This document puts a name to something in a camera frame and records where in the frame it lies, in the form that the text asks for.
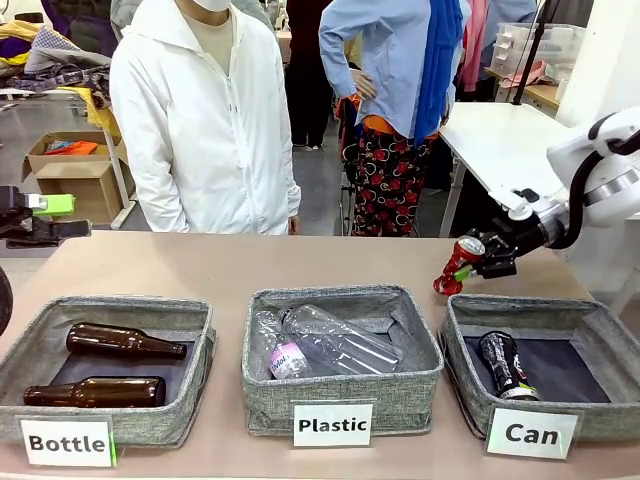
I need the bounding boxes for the pile of mixed clothes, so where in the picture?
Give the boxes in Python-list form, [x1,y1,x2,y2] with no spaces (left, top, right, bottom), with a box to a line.
[0,19,114,109]

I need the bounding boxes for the blue scarf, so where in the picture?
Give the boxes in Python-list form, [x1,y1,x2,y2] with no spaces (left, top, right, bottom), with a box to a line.
[413,0,466,149]

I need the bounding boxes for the white Can label sign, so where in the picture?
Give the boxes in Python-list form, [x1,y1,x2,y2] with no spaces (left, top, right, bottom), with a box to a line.
[485,405,581,460]

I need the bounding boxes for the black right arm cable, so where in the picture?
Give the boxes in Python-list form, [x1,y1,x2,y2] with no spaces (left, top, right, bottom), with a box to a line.
[547,132,640,251]

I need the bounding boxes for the open cardboard box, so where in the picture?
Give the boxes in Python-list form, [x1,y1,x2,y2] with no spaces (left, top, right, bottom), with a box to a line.
[20,130,136,226]

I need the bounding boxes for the white metal table frame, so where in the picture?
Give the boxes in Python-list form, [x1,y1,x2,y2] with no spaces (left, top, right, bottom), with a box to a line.
[0,87,136,230]

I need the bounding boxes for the clear plastic storage bins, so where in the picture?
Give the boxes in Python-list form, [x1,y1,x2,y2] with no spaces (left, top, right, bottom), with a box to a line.
[488,22,586,76]

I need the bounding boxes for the brown glass bottle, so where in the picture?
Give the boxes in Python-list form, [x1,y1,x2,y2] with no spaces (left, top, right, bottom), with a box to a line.
[66,322,189,360]
[22,375,167,409]

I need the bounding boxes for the yellow cloth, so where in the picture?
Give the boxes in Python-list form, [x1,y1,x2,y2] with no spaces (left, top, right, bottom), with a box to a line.
[57,85,124,141]

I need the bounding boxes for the person in white jacket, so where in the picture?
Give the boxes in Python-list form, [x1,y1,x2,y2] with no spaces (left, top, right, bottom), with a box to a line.
[108,0,302,236]

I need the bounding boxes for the grey fabric basket Plastic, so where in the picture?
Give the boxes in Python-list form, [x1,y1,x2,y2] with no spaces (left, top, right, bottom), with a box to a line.
[241,284,445,437]

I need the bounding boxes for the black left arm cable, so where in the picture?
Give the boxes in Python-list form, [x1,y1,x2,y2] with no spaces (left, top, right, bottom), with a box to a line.
[0,266,14,337]

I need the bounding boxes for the crushed black drink can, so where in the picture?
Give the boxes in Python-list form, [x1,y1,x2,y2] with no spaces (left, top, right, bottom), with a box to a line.
[478,330,541,401]

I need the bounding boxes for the black red floral trousers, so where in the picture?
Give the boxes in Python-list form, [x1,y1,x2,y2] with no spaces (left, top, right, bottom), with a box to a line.
[342,124,441,237]

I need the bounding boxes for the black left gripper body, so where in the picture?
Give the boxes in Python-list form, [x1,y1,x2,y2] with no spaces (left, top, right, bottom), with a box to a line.
[0,185,34,240]

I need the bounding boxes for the clear bottle pink label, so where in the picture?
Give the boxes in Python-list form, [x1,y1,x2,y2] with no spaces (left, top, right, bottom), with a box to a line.
[252,309,314,381]

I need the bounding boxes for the grey fabric basket Bottle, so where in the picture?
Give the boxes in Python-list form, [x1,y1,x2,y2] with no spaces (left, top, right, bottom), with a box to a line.
[0,294,217,448]

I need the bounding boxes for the wooden table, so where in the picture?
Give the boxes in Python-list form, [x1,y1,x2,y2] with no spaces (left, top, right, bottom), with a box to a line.
[483,64,561,111]

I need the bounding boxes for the pink hanging garment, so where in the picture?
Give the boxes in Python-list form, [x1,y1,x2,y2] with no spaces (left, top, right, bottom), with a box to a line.
[458,0,491,92]

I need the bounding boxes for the white Plastic label sign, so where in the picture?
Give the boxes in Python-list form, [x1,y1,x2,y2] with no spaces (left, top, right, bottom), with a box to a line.
[291,401,375,448]

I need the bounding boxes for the person's left forearm white sleeve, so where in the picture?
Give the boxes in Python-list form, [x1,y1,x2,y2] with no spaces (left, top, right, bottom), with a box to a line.
[269,164,302,221]

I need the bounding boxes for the white Bottle label sign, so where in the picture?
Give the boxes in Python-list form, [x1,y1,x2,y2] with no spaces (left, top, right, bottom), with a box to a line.
[18,414,117,469]

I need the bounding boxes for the person's right forearm white sleeve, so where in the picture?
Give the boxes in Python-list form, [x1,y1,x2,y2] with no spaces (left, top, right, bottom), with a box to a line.
[133,164,191,234]

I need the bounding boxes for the orange cloth at waist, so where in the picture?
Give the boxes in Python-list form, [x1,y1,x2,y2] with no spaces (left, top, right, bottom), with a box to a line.
[337,94,396,136]

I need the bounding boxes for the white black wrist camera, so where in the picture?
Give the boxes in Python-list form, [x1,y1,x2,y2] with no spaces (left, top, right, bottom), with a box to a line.
[508,188,540,221]

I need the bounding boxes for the figure in blue shirt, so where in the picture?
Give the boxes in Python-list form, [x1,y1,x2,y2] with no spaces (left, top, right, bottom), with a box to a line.
[318,0,471,139]

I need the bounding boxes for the black metal stand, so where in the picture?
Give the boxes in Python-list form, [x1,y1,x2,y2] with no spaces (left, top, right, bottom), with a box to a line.
[339,144,361,236]

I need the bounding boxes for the black pole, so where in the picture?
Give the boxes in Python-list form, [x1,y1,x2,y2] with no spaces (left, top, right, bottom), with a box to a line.
[512,0,561,106]

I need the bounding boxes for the blue shirt figure's hand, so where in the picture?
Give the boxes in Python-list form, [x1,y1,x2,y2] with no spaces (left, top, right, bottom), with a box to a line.
[351,68,379,100]

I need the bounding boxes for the large clear plastic bottle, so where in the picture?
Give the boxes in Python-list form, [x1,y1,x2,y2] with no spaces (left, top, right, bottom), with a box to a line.
[277,303,405,375]

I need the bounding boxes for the orange cloth in box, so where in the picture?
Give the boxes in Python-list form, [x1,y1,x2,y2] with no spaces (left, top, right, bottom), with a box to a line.
[44,139,100,156]

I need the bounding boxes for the crushed red drink can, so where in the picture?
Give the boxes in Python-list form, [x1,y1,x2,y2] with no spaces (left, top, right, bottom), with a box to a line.
[432,237,485,296]

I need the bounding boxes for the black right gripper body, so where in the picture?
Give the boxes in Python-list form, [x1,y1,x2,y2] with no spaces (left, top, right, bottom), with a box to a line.
[499,219,547,259]

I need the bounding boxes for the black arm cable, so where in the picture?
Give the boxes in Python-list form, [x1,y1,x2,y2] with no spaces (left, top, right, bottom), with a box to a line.
[0,266,14,337]
[547,132,640,251]

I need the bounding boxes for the white table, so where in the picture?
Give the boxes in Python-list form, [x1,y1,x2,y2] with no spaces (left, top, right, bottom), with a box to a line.
[437,101,640,239]

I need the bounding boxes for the grey fabric basket Can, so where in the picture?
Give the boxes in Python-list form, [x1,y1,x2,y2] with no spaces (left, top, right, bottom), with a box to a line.
[439,293,640,444]

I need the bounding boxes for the person in dark clothes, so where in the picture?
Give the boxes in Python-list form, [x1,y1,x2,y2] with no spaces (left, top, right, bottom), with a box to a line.
[287,0,334,151]

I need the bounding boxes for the pink cloth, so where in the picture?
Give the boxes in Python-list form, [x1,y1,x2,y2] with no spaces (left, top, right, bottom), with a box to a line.
[502,59,556,89]

